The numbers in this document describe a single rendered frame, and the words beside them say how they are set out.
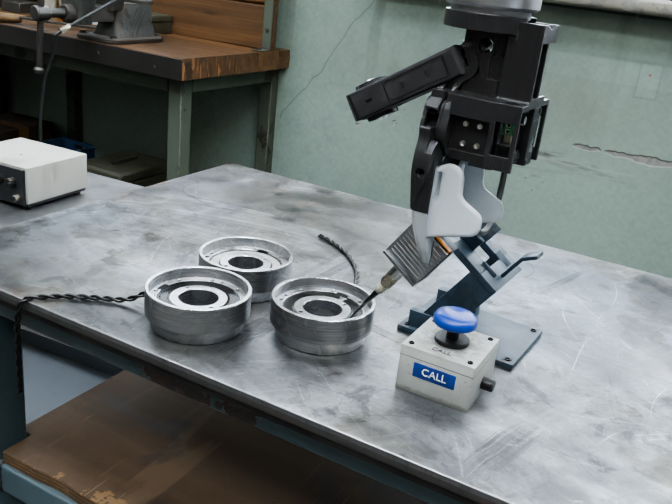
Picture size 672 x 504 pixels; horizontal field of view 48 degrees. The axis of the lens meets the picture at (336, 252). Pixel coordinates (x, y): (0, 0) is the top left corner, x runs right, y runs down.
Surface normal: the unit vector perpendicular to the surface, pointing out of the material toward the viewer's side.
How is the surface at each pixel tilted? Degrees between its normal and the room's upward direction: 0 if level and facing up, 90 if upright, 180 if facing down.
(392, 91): 91
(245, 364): 0
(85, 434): 0
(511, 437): 0
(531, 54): 90
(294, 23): 90
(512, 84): 90
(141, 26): 73
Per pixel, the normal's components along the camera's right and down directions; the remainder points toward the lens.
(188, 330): 0.00, 0.37
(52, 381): 0.11, -0.93
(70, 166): 0.90, 0.25
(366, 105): -0.48, 0.29
